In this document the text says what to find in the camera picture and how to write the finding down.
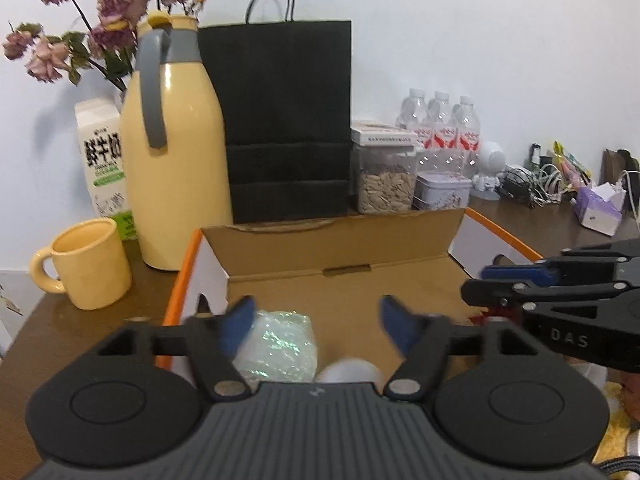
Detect purple tissue pack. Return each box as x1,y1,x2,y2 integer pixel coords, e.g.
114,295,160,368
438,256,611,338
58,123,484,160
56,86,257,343
574,182,627,236

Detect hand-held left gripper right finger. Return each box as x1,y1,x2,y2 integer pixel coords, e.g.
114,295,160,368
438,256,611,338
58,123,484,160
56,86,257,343
380,295,543,404

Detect yellow mug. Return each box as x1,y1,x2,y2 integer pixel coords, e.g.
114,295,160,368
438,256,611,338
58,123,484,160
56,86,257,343
29,219,133,311

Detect brown pouch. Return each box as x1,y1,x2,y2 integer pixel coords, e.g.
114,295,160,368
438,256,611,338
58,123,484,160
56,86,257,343
602,149,640,197

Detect white cable bundle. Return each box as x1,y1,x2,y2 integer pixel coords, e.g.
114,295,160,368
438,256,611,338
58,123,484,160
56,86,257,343
530,162,572,206

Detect white round lid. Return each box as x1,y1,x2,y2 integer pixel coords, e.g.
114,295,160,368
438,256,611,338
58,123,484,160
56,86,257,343
317,357,384,386

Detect white printed box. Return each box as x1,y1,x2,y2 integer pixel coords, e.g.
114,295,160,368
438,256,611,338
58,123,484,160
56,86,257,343
0,270,24,356

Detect grey tin box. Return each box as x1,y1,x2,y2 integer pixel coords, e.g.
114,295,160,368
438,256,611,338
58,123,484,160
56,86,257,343
414,172,472,211

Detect grey braided cable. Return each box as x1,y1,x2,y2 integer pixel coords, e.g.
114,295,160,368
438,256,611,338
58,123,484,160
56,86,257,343
592,430,640,478

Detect orange cardboard box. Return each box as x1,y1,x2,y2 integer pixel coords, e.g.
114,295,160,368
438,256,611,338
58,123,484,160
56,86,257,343
155,208,558,392

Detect black paper bag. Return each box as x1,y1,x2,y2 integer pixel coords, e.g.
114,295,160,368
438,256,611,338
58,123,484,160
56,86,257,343
198,0,352,225

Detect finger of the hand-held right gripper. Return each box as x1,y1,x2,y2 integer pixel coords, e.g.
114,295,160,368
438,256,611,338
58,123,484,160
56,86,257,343
480,239,640,285
460,279,640,308

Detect clear plastic bag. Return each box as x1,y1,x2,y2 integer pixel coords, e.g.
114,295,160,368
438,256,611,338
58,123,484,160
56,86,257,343
235,310,320,386

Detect white green milk carton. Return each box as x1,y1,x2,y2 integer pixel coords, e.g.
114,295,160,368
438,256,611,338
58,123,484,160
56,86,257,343
75,99,138,241

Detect white flat box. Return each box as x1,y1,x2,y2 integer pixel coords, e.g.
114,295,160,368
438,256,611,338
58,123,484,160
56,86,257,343
350,120,419,151

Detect yellow thermos jug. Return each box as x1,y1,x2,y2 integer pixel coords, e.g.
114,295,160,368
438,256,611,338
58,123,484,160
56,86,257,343
120,12,235,271

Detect dried rose bouquet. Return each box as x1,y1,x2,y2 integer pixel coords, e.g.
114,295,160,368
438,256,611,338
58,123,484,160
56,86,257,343
2,0,217,93

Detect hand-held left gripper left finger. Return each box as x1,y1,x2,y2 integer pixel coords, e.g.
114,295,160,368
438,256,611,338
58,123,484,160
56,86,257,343
95,296,258,403

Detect colourful packets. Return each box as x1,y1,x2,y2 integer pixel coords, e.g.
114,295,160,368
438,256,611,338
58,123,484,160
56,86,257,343
552,141,594,187

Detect white robot figure speaker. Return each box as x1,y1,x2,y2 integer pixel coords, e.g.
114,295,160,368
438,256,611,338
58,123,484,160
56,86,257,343
472,140,506,202

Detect clear seed container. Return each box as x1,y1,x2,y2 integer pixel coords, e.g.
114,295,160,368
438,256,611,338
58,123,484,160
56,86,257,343
351,142,418,215

